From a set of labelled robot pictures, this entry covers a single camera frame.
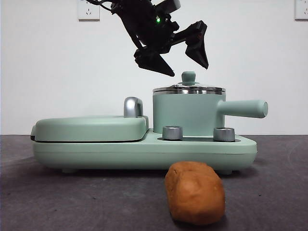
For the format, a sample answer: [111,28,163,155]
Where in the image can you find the green pot with handle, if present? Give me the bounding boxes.
[152,90,269,135]

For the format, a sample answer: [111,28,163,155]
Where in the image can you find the green griddle lid chrome handle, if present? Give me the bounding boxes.
[30,96,150,142]

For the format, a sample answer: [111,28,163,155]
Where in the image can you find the glass pot lid green knob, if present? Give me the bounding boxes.
[152,70,227,93]

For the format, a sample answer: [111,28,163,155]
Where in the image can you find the white wall socket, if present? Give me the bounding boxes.
[295,0,308,21]
[77,0,101,21]

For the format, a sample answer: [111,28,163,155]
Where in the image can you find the silver control knob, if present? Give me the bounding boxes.
[162,125,184,141]
[213,127,236,142]

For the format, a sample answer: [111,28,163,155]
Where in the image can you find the green breakfast machine base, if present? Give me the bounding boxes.
[32,128,257,175]

